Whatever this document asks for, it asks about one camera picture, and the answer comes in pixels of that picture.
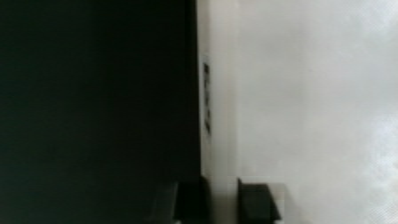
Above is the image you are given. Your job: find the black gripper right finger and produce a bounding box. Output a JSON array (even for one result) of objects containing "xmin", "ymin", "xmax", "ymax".
[{"xmin": 237, "ymin": 181, "xmax": 280, "ymax": 224}]

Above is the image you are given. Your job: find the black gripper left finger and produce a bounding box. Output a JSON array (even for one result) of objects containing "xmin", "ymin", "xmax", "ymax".
[{"xmin": 173, "ymin": 177, "xmax": 211, "ymax": 224}]

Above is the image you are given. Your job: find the white square table top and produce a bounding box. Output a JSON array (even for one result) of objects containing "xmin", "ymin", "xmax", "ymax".
[{"xmin": 197, "ymin": 0, "xmax": 398, "ymax": 224}]

